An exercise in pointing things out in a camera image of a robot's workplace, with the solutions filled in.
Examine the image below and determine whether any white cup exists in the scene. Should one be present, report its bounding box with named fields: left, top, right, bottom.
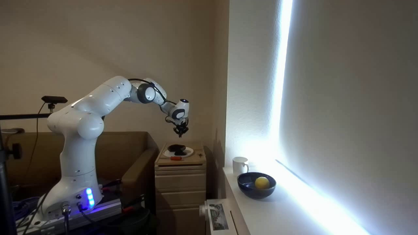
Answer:
left=233, top=157, right=250, bottom=176

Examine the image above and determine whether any yellow lemon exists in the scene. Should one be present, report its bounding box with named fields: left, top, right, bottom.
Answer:
left=255, top=176, right=270, bottom=189

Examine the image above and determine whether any black robot table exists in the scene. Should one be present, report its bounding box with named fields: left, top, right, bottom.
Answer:
left=12, top=191, right=158, bottom=235

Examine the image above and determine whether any black camera on stand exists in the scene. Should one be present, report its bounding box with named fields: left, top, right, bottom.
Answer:
left=42, top=95, right=68, bottom=110

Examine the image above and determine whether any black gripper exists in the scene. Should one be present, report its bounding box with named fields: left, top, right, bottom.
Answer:
left=174, top=123, right=189, bottom=137

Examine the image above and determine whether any black sock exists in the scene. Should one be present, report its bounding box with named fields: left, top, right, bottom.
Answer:
left=168, top=144, right=186, bottom=155

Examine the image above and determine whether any white round plate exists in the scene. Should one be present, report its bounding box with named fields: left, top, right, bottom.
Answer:
left=164, top=146, right=194, bottom=158

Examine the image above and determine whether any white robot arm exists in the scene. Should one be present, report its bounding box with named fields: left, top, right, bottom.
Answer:
left=41, top=76, right=190, bottom=215

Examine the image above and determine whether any tan leather armchair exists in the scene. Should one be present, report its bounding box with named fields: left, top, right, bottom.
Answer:
left=6, top=132, right=160, bottom=204

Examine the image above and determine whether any wooden nightstand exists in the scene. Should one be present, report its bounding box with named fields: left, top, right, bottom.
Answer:
left=155, top=146, right=207, bottom=235

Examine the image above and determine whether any dark blue bowl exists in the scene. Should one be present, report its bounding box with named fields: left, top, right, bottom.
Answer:
left=238, top=172, right=276, bottom=200

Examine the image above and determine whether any white windowsill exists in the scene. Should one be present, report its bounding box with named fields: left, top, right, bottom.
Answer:
left=224, top=161, right=373, bottom=235

